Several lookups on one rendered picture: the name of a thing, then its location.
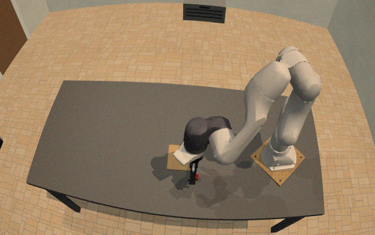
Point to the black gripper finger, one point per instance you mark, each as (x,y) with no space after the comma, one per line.
(193,174)

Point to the tan square mat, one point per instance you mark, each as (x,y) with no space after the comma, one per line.
(172,163)

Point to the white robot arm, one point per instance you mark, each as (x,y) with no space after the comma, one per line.
(263,89)

